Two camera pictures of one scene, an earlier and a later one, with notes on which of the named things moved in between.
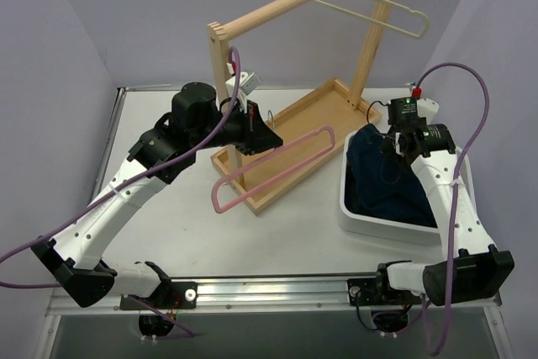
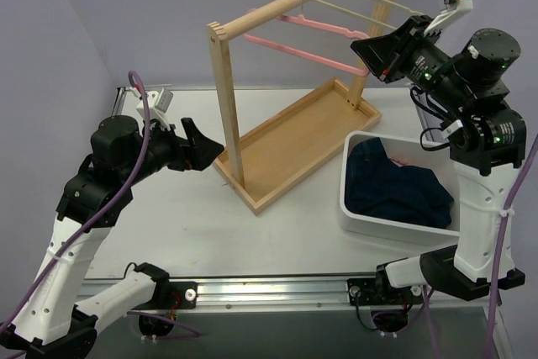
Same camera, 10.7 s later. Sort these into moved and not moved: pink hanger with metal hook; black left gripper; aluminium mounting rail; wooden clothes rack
Moved: pink hanger with metal hook; black left gripper
Not moved: aluminium mounting rail; wooden clothes rack
